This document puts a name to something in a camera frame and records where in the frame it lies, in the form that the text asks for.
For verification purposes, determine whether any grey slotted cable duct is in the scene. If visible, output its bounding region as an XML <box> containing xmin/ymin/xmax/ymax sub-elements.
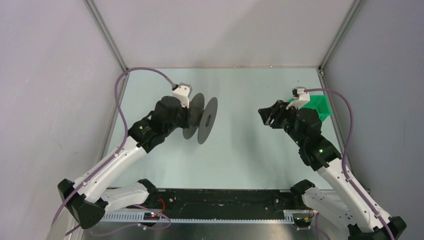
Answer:
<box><xmin>99</xmin><ymin>211</ymin><xmax>299</xmax><ymax>223</ymax></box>

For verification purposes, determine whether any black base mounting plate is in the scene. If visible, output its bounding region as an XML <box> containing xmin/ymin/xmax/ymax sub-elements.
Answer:
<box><xmin>142</xmin><ymin>188</ymin><xmax>308</xmax><ymax>221</ymax></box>

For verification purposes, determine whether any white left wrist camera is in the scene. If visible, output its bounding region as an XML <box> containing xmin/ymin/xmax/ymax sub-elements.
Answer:
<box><xmin>171</xmin><ymin>83</ymin><xmax>192</xmax><ymax>109</ymax></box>

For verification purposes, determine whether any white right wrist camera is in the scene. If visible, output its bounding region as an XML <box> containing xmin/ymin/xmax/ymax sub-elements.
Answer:
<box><xmin>286</xmin><ymin>86</ymin><xmax>310</xmax><ymax>110</ymax></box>

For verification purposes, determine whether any aluminium corner frame post left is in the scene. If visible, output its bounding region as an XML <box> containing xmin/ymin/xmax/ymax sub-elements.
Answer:
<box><xmin>82</xmin><ymin>0</ymin><xmax>129</xmax><ymax>74</ymax></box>

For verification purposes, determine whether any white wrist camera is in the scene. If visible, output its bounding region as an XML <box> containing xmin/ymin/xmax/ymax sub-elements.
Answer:
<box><xmin>286</xmin><ymin>86</ymin><xmax>310</xmax><ymax>110</ymax></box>
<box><xmin>171</xmin><ymin>83</ymin><xmax>192</xmax><ymax>109</ymax></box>

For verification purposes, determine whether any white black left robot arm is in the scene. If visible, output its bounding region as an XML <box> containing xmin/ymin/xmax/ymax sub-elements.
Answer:
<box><xmin>57</xmin><ymin>95</ymin><xmax>190</xmax><ymax>230</ymax></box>

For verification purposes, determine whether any aluminium corner frame post right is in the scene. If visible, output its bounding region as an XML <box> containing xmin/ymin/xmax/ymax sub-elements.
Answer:
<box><xmin>318</xmin><ymin>0</ymin><xmax>365</xmax><ymax>73</ymax></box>

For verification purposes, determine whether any dark grey cable spool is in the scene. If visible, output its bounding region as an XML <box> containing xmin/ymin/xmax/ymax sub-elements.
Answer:
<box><xmin>182</xmin><ymin>93</ymin><xmax>218</xmax><ymax>145</ymax></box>

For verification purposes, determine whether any aluminium corner frame post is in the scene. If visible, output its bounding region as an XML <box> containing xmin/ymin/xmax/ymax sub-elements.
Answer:
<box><xmin>82</xmin><ymin>0</ymin><xmax>129</xmax><ymax>74</ymax></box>
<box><xmin>318</xmin><ymin>0</ymin><xmax>365</xmax><ymax>73</ymax></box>

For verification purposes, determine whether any green plastic bin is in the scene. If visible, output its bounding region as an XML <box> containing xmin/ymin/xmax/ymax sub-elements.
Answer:
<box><xmin>288</xmin><ymin>95</ymin><xmax>332</xmax><ymax>123</ymax></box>

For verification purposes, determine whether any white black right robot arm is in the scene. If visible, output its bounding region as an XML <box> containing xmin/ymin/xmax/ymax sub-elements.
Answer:
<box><xmin>258</xmin><ymin>100</ymin><xmax>407</xmax><ymax>240</ymax></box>

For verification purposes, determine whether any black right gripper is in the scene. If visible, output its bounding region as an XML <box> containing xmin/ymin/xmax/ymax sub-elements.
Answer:
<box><xmin>258</xmin><ymin>99</ymin><xmax>305</xmax><ymax>146</ymax></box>

